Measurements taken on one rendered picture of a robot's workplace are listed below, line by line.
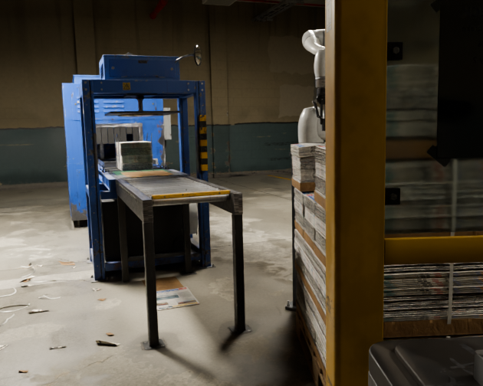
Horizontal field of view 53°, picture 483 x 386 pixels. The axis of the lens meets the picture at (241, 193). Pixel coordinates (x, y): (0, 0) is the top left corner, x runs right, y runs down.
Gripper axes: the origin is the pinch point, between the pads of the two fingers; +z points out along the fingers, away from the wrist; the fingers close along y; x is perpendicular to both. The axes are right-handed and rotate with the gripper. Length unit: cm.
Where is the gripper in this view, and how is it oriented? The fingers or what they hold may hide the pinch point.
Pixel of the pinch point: (323, 124)
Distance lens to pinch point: 279.8
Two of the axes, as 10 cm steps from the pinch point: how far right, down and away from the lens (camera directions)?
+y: 10.0, -0.3, 0.4
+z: 0.2, 9.9, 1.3
